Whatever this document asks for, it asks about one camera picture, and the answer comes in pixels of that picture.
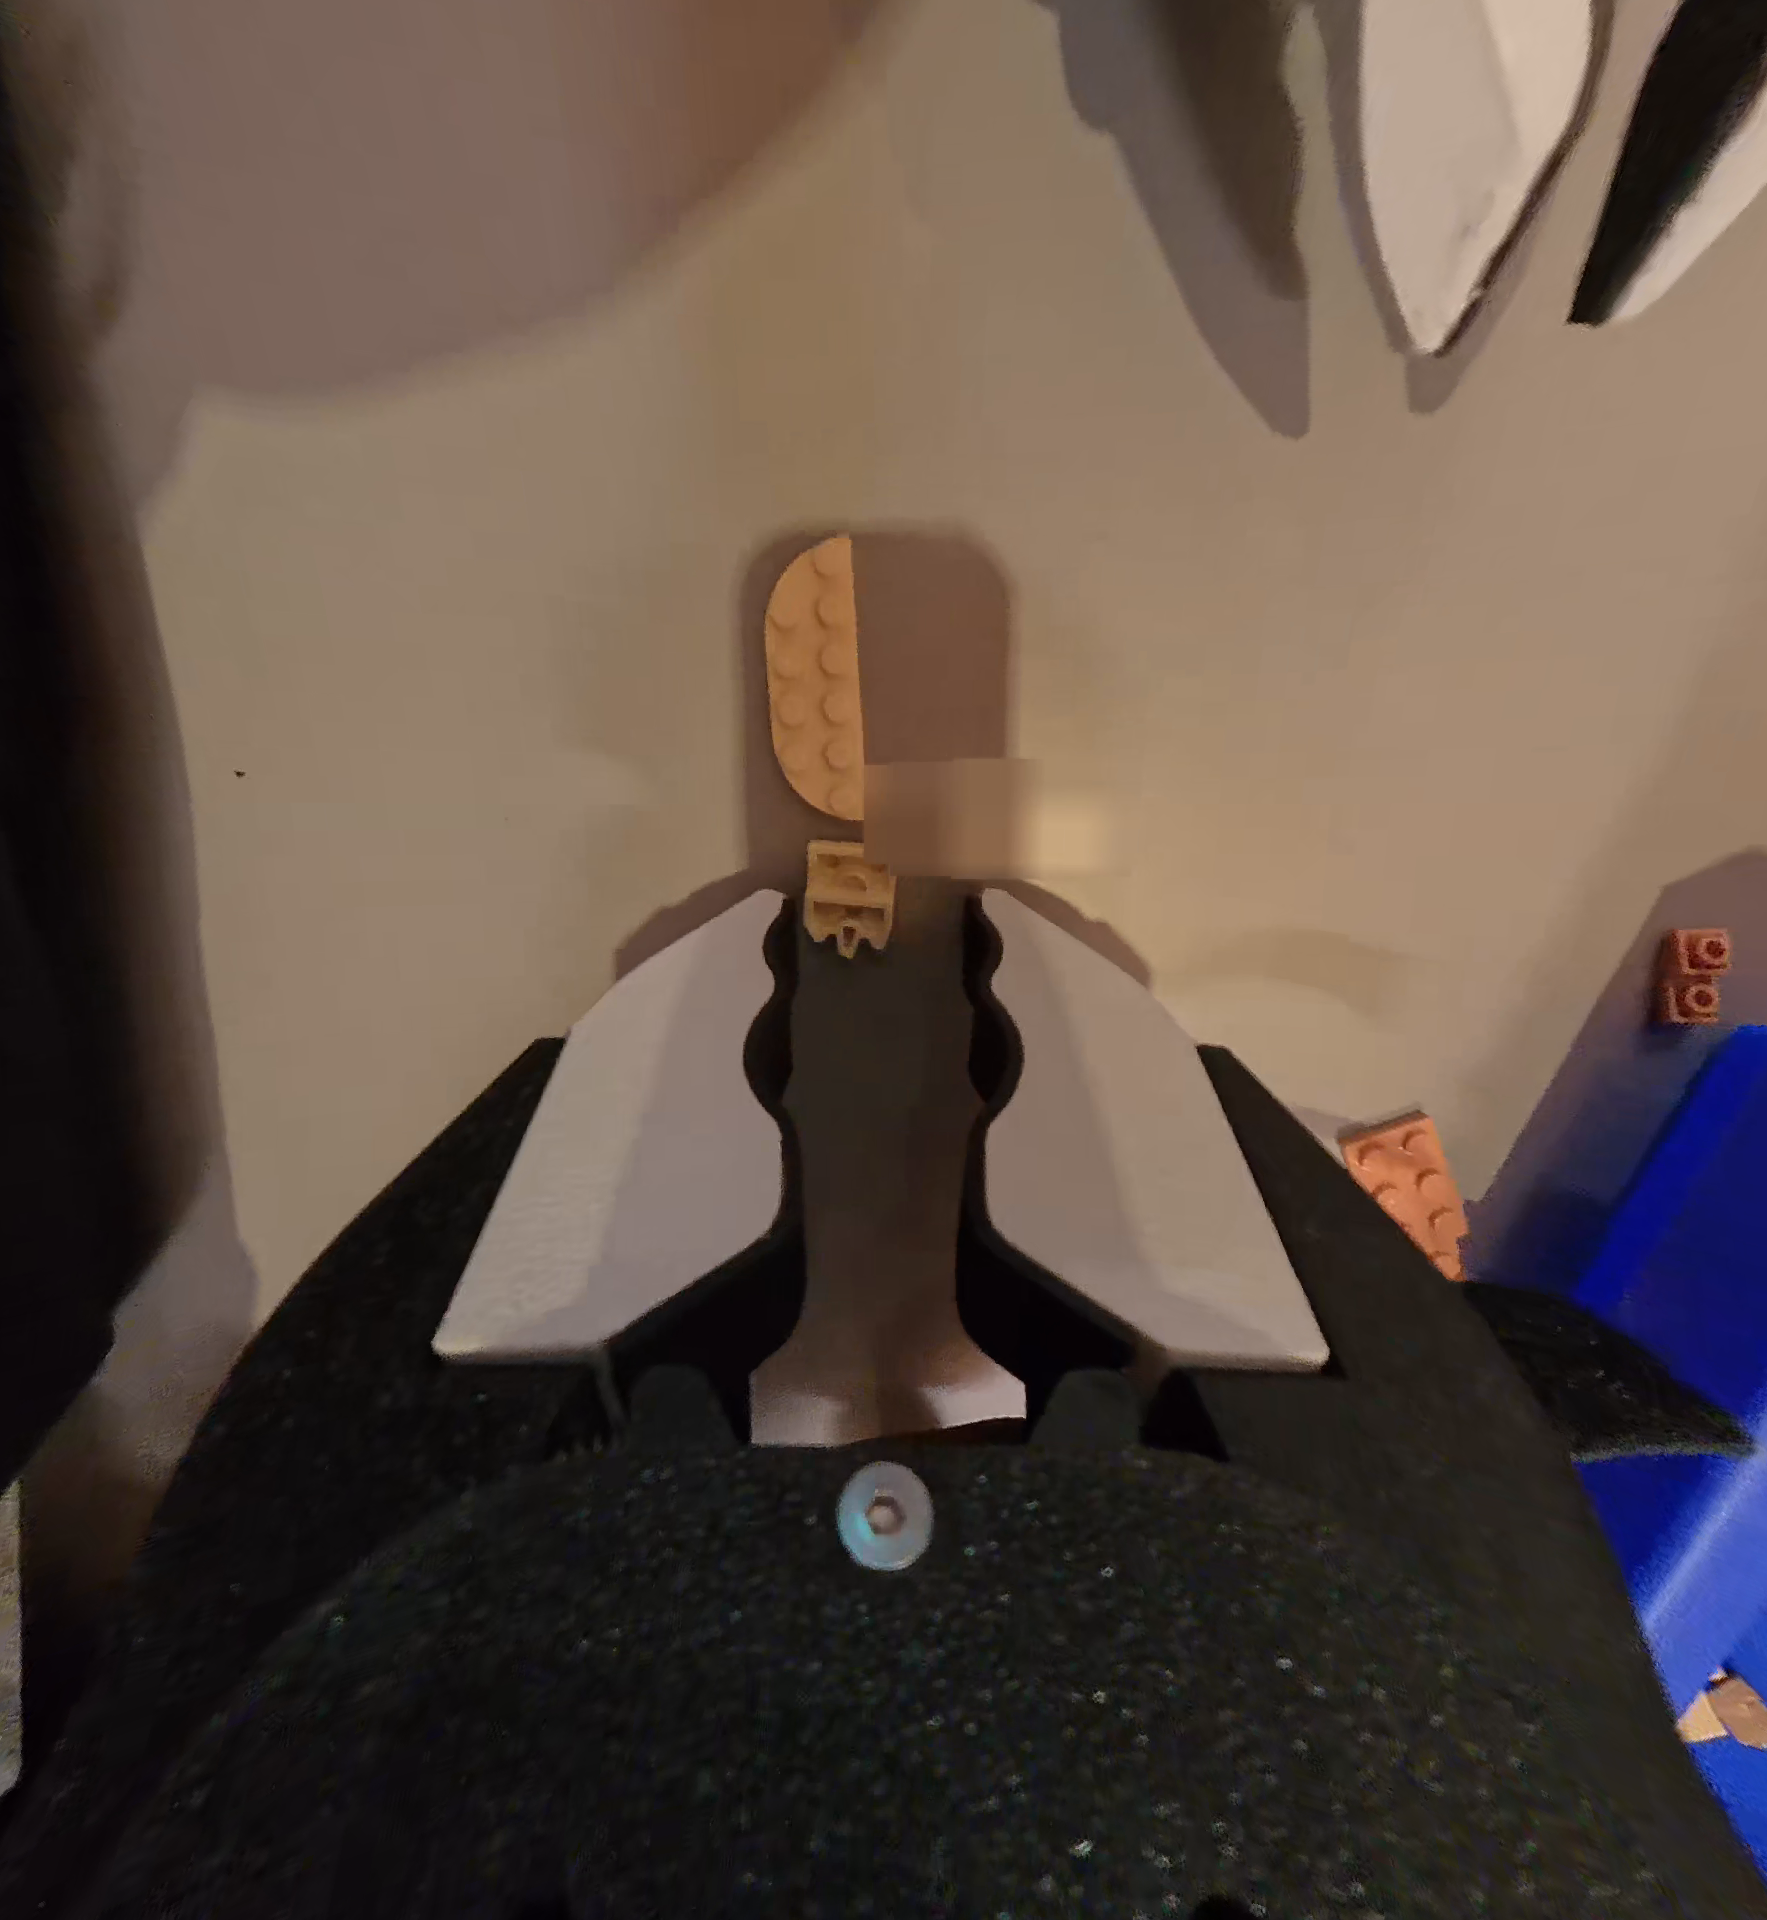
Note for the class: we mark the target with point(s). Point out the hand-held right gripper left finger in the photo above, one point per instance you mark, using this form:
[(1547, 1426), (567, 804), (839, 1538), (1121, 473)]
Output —
[(628, 1185)]

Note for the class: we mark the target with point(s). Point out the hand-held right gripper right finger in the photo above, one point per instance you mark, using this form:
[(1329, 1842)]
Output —
[(1139, 1185)]

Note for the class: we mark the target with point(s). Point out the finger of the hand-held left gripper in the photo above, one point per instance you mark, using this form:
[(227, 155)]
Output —
[(1455, 152), (1709, 136)]

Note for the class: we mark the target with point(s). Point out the small tan clip brick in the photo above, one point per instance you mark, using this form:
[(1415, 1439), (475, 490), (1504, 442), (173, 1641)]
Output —
[(845, 892)]

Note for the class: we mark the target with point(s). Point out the yellow half-round brick plate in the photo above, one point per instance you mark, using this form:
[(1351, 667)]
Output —
[(816, 675)]

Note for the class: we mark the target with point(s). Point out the blue plastic bin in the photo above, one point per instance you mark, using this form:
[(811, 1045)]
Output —
[(1723, 1275)]

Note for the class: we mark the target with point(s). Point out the grey desk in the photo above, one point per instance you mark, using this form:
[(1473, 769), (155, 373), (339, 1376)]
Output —
[(449, 675)]

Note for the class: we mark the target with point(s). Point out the large orange brick plate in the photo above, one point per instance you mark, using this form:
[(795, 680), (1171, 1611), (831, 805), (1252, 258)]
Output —
[(1408, 1185)]

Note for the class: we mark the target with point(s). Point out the small orange brick plate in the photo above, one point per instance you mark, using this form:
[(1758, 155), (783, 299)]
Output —
[(1691, 978)]

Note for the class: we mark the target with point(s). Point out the person's black clothing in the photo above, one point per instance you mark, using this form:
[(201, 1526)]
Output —
[(13, 900)]

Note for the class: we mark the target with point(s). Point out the pile of loose bricks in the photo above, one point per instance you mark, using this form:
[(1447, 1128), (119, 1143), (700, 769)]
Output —
[(1731, 1712)]

